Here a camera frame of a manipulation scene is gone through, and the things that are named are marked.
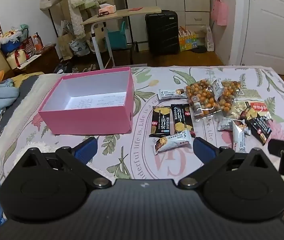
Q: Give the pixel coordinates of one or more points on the pink paper bag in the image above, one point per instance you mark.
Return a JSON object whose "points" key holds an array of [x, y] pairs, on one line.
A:
{"points": [[219, 12]]}

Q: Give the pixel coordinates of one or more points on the white printed packet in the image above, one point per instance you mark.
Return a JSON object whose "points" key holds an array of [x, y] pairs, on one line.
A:
{"points": [[210, 41]]}

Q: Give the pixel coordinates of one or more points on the white snack bar packet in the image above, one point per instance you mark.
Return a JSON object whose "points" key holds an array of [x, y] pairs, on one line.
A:
{"points": [[217, 88], [225, 126], [168, 94], [174, 142], [239, 137]]}

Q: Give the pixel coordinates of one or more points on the beige packet with red label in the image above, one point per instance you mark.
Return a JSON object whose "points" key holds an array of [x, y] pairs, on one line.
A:
{"points": [[255, 106]]}

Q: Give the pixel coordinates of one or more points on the pair of shoes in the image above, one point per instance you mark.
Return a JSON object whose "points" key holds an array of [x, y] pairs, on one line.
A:
{"points": [[85, 68]]}

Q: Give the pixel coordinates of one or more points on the black suitcase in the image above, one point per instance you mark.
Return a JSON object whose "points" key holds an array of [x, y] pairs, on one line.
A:
{"points": [[162, 32]]}

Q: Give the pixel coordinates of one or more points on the brown paper bag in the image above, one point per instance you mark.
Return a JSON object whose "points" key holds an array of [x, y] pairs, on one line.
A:
{"points": [[65, 46]]}

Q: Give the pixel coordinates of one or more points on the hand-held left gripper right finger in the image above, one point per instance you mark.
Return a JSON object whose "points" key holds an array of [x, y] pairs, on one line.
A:
{"points": [[203, 149]]}

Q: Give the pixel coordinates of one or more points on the wooden rolling table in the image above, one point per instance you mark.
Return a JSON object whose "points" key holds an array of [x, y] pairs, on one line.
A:
{"points": [[122, 15]]}

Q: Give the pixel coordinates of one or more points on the grey bed cover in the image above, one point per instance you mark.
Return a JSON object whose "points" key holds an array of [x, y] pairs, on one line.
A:
{"points": [[16, 100]]}

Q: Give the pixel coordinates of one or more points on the white door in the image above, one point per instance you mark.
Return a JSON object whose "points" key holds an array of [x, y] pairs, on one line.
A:
{"points": [[269, 30]]}

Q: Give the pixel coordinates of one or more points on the colourful carton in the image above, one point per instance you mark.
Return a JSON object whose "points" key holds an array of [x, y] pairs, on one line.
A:
{"points": [[188, 42]]}

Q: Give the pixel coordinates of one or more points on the pink tissue box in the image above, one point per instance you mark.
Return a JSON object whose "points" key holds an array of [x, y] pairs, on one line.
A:
{"points": [[108, 8]]}

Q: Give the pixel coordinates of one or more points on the black cracker packet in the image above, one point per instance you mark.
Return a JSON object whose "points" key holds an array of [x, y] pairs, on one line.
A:
{"points": [[180, 118], [260, 127], [160, 121]]}

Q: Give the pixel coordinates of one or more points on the orange bottle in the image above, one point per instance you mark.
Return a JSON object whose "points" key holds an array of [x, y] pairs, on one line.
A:
{"points": [[38, 43]]}

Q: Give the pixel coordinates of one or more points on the clear bag of coated peanuts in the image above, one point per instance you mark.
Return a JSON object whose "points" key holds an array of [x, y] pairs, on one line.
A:
{"points": [[202, 97], [228, 97]]}

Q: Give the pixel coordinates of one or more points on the pink cardboard box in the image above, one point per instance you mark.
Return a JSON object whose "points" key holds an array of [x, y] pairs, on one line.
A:
{"points": [[86, 121]]}

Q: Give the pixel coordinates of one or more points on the floral bedsheet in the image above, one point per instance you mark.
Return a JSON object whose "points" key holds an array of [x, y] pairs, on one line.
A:
{"points": [[122, 160]]}

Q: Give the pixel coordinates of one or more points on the black round base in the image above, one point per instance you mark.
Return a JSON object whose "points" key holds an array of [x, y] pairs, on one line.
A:
{"points": [[199, 49]]}

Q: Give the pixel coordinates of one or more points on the wooden nightstand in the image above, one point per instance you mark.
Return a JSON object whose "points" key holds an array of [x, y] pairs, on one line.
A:
{"points": [[44, 57]]}

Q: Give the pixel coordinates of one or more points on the red card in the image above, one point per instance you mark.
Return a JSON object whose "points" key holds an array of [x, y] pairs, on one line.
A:
{"points": [[135, 9]]}

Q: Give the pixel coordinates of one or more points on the teal bag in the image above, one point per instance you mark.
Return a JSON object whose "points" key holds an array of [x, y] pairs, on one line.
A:
{"points": [[117, 38]]}

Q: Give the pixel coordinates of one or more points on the black bag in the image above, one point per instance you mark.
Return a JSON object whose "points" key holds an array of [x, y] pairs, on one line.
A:
{"points": [[63, 68]]}

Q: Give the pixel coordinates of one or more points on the white printed plastic bag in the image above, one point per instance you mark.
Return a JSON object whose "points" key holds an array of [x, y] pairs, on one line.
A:
{"points": [[79, 47]]}

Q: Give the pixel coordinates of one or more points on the red box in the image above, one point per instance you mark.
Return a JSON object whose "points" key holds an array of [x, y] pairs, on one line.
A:
{"points": [[28, 45]]}

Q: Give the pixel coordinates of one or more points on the blue basket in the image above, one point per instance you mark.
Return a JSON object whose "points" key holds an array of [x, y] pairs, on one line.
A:
{"points": [[10, 47]]}

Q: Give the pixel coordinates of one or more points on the cream gift bag red ribbon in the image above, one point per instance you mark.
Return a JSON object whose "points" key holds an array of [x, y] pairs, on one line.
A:
{"points": [[15, 58]]}

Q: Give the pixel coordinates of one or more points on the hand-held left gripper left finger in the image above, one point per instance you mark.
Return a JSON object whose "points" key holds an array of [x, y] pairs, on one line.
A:
{"points": [[86, 148]]}

